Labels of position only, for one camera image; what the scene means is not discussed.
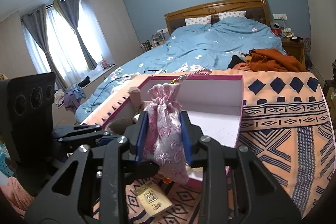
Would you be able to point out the pink round item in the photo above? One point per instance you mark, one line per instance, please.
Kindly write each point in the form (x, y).
(104, 64)

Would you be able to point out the orange brown garment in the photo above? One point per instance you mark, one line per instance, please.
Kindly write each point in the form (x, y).
(273, 58)

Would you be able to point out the grey curtain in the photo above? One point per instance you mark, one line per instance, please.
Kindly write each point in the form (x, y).
(36, 35)
(78, 29)

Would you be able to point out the bedside clutter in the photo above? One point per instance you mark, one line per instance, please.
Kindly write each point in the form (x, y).
(286, 33)

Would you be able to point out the white sheer curtain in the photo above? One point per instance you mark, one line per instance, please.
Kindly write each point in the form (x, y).
(63, 50)

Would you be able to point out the white window seat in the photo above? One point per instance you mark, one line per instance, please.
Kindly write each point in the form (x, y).
(97, 74)

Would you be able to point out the teal patterned bag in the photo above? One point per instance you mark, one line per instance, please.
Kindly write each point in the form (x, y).
(5, 161)

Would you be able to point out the white dotted pillow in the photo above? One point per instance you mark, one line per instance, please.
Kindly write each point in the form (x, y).
(198, 21)
(231, 15)

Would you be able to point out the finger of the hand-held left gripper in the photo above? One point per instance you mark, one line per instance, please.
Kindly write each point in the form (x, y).
(76, 130)
(109, 139)

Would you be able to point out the white wall socket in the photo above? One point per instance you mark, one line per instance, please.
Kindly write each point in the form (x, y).
(162, 30)
(279, 16)

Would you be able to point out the pink cardboard box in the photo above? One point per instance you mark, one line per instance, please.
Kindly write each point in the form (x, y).
(215, 98)

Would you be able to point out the wooden headboard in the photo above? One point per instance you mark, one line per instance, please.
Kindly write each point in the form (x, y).
(183, 12)

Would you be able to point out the wooden nightstand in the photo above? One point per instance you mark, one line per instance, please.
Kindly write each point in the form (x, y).
(294, 49)

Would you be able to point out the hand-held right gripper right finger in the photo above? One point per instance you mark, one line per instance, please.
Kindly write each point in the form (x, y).
(185, 140)

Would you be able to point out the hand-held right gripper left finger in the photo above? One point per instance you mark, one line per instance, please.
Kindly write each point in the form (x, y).
(143, 134)

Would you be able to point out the orange patterned blanket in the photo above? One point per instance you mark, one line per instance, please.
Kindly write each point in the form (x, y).
(275, 134)

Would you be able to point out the bedside bottles and cosmetics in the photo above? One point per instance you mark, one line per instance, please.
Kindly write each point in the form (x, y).
(155, 41)

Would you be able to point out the blue floral duvet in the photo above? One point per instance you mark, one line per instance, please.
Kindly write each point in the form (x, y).
(204, 37)

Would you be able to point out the gold box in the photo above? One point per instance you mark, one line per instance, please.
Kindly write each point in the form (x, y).
(155, 200)

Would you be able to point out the black garment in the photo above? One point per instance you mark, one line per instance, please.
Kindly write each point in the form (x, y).
(235, 61)

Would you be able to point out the pile of mixed clothes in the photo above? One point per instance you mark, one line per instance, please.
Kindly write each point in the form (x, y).
(72, 96)

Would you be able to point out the black cloth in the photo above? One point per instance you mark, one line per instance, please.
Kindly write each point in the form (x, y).
(84, 81)

